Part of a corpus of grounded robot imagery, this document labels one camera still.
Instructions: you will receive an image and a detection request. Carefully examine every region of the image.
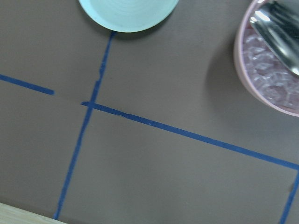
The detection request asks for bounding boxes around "light green plate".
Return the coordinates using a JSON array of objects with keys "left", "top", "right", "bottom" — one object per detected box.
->
[{"left": 79, "top": 0, "right": 178, "bottom": 33}]

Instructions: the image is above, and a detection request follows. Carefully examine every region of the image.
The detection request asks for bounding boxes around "pink bowl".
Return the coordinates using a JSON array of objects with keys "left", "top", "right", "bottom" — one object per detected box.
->
[{"left": 233, "top": 0, "right": 299, "bottom": 117}]

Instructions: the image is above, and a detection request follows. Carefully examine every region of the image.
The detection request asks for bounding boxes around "steel ice scoop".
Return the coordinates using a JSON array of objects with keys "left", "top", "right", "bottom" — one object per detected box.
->
[{"left": 249, "top": 0, "right": 299, "bottom": 76}]

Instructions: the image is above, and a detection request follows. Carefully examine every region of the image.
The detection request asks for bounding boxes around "bamboo cutting board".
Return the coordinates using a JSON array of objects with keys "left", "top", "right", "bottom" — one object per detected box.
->
[{"left": 0, "top": 203, "right": 64, "bottom": 224}]

